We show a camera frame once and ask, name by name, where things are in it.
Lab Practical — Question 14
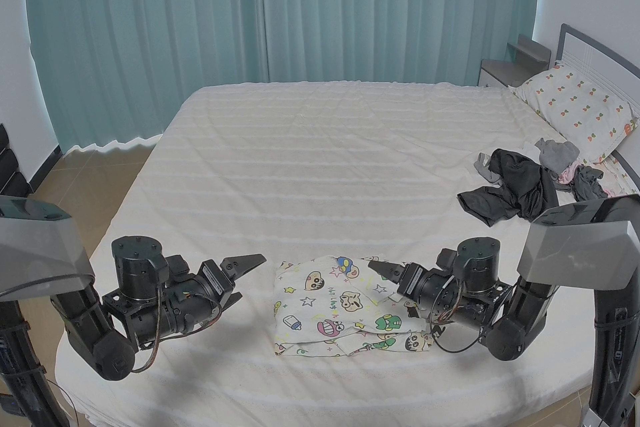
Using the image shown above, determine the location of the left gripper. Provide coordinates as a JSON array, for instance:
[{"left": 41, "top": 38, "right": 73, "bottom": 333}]
[{"left": 169, "top": 254, "right": 267, "bottom": 335}]

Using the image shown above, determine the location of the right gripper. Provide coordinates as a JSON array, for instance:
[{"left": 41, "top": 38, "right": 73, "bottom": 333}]
[{"left": 397, "top": 262, "right": 441, "bottom": 305}]

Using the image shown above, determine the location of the white printed pyjama top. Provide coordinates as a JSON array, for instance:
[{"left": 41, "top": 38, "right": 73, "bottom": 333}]
[{"left": 272, "top": 255, "right": 435, "bottom": 358}]

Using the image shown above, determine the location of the pile of clothes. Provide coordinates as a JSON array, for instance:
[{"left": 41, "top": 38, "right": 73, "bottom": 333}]
[{"left": 522, "top": 138, "right": 626, "bottom": 200}]

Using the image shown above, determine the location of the small grey garment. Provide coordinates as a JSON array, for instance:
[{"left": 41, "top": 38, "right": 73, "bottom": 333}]
[{"left": 474, "top": 152, "right": 496, "bottom": 180}]

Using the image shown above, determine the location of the bed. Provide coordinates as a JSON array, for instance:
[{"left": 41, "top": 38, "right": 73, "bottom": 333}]
[{"left": 52, "top": 24, "right": 640, "bottom": 421}]

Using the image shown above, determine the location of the black T-shirt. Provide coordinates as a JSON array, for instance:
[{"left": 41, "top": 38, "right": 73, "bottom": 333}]
[{"left": 457, "top": 147, "right": 558, "bottom": 227}]

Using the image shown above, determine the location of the grey white bedside table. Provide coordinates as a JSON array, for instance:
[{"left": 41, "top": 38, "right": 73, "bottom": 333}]
[{"left": 480, "top": 35, "right": 551, "bottom": 88}]

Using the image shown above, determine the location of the white printed pillow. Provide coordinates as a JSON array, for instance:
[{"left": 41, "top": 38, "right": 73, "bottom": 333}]
[{"left": 510, "top": 61, "right": 640, "bottom": 164}]

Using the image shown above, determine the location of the black padded chair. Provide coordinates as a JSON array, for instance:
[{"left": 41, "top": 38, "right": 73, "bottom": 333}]
[{"left": 0, "top": 124, "right": 33, "bottom": 198}]

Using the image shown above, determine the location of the blue-green curtain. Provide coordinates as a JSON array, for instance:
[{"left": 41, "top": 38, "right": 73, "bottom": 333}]
[{"left": 25, "top": 0, "right": 541, "bottom": 153}]

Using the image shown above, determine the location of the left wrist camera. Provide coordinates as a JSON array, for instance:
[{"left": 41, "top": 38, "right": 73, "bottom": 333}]
[{"left": 165, "top": 255, "right": 193, "bottom": 281}]

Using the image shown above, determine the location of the black cable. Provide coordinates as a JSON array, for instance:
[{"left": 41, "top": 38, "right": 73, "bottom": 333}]
[
  {"left": 431, "top": 324, "right": 487, "bottom": 355},
  {"left": 131, "top": 314, "right": 164, "bottom": 374}
]

